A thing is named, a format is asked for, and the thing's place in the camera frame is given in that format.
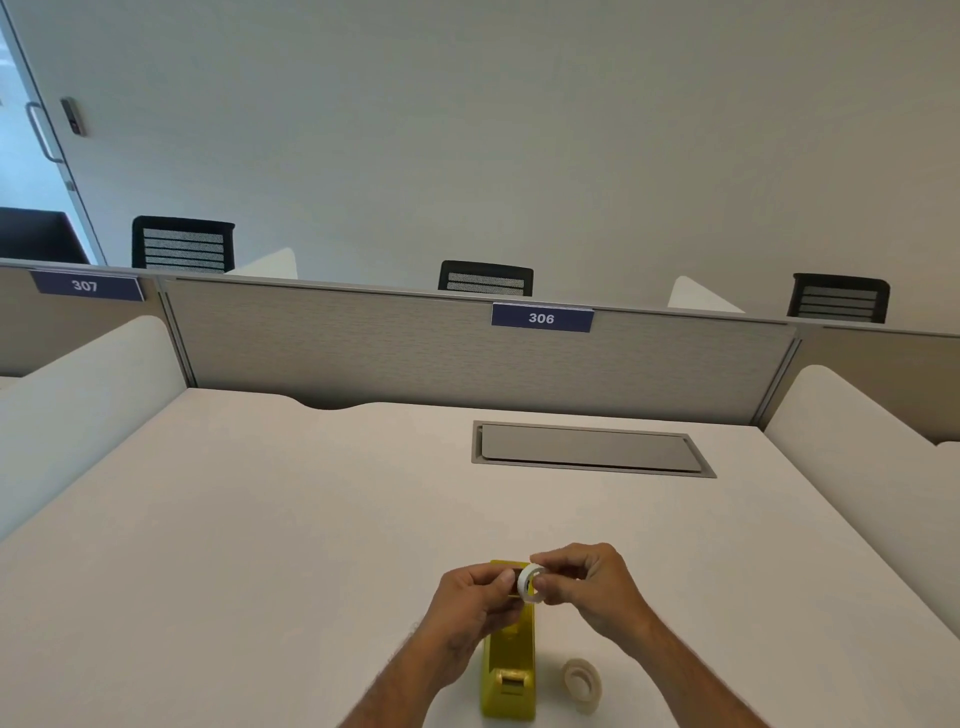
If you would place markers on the person's right hand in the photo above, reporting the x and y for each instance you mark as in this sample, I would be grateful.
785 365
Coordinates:
604 592

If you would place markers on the person's left hand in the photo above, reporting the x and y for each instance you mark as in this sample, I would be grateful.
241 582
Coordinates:
457 622

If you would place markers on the person's right thumb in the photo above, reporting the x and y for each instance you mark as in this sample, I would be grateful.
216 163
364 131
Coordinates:
556 592

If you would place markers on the person's left thumb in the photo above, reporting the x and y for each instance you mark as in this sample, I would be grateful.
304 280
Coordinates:
491 574

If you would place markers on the white tape roll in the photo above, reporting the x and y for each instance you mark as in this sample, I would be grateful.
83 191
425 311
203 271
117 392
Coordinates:
589 691
527 592

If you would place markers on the person's right forearm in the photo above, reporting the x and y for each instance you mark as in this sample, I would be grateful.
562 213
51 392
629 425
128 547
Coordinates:
690 675

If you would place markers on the person's left forearm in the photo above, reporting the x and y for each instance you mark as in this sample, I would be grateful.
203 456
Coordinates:
397 694

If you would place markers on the yellow tape dispenser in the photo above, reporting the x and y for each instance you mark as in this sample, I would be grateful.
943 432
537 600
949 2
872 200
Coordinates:
510 675

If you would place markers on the wide grey partition panel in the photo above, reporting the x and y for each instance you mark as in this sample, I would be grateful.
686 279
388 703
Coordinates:
390 352

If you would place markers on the blue number sign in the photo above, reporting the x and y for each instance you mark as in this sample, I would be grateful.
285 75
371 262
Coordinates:
85 286
541 318

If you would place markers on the black mesh office chair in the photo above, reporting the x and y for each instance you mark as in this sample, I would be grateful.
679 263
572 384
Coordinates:
838 298
486 279
182 244

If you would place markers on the white side divider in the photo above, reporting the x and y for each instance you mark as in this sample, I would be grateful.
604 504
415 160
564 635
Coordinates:
270 265
870 480
694 298
82 405

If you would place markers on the dark furniture behind glass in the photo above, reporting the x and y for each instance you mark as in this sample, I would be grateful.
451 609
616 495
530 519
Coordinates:
37 236

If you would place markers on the glass door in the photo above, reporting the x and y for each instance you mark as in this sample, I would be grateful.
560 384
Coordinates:
22 180

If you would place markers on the grey wall card reader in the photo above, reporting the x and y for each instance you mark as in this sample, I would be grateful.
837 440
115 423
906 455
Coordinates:
73 117

